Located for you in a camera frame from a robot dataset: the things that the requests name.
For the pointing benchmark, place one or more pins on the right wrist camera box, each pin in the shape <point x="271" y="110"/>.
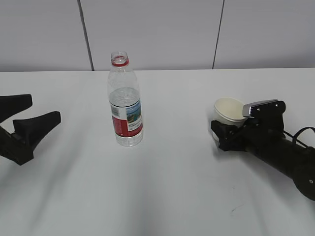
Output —
<point x="264" y="119"/>

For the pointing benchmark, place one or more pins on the clear plastic water bottle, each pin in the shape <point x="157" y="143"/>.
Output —
<point x="124" y="99"/>

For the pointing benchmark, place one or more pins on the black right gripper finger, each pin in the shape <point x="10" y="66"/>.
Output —
<point x="225" y="132"/>

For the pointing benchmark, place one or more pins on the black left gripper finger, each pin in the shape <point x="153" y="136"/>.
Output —
<point x="13" y="104"/>
<point x="33" y="130"/>

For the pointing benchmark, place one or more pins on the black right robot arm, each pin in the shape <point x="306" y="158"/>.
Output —
<point x="270" y="146"/>

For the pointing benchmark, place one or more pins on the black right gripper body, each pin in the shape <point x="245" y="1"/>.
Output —
<point x="244" y="142"/>

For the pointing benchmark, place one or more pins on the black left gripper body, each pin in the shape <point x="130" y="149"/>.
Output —
<point x="17" y="146"/>

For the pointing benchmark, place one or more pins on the white paper cup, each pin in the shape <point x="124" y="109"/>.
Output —
<point x="228" y="111"/>

